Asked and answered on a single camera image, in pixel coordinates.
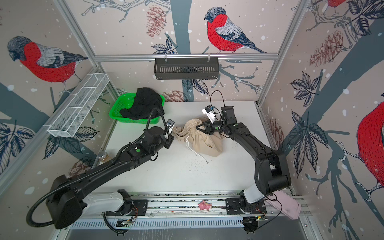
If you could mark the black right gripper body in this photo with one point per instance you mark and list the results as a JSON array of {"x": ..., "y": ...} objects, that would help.
[{"x": 219, "y": 127}]

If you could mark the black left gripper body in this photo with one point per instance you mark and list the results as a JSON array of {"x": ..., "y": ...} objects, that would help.
[{"x": 169, "y": 141}]

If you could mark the beige drawstring shorts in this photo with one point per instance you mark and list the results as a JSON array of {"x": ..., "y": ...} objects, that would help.
[{"x": 201, "y": 143}]

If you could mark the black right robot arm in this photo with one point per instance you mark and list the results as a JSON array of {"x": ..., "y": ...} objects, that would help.
[{"x": 271, "y": 166}]

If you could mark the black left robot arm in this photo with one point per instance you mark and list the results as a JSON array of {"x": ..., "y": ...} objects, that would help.
[{"x": 66, "y": 200}]

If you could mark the black shorts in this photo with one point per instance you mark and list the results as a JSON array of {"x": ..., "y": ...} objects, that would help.
[{"x": 145, "y": 101}]

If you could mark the green plastic perforated basket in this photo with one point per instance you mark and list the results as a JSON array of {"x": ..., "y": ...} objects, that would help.
[{"x": 126, "y": 101}]

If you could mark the black hanging slotted basket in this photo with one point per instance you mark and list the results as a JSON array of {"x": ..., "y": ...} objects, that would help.
[{"x": 187, "y": 69}]

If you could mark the small glass jar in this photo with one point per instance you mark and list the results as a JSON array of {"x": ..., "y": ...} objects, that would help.
[{"x": 102, "y": 156}]

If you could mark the pink toy figure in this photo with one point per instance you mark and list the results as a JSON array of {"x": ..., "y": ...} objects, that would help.
[{"x": 204, "y": 206}]

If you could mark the pink cloth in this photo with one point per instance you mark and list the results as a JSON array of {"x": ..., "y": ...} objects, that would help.
[{"x": 285, "y": 203}]

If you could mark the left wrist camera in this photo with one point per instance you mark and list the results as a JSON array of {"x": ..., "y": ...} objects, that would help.
[{"x": 170, "y": 125}]

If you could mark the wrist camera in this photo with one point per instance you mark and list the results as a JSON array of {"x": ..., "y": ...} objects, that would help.
[
  {"x": 170, "y": 125},
  {"x": 210, "y": 113}
]

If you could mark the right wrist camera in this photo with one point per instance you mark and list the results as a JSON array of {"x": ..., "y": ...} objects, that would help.
[{"x": 210, "y": 113}]

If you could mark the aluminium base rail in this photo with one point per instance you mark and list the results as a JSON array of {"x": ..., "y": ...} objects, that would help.
[{"x": 155, "y": 212}]

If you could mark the white wire mesh shelf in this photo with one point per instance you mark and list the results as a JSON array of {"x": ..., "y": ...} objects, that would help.
[{"x": 81, "y": 101}]

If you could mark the horizontal aluminium rail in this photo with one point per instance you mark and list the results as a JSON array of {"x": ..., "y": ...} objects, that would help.
[{"x": 149, "y": 58}]

